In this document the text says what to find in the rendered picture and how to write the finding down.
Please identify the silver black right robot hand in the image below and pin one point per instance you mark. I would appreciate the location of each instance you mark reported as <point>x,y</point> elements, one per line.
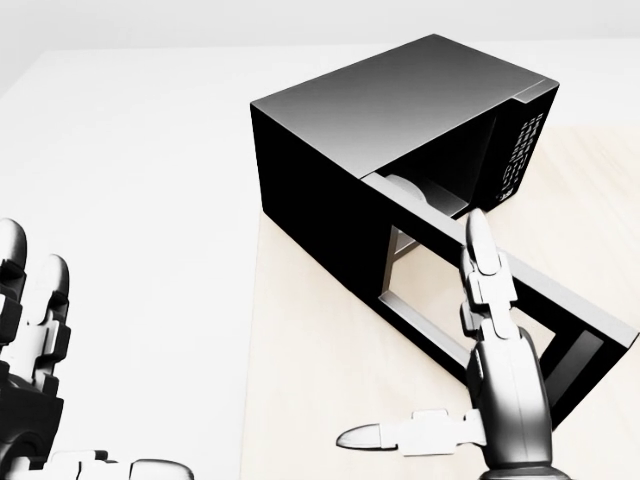
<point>510,390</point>

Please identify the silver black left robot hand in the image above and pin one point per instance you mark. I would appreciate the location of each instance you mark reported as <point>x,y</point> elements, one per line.
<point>30,350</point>

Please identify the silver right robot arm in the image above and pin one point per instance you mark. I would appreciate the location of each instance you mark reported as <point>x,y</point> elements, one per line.
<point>522,474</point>

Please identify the black microwave door with window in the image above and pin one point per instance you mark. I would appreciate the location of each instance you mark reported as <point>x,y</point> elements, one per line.
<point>575,307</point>

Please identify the grey microwave turntable plate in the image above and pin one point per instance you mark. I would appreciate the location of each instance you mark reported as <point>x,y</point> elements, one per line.
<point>402,189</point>

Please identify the black microwave oven body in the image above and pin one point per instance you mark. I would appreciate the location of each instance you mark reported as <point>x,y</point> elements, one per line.
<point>380,110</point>

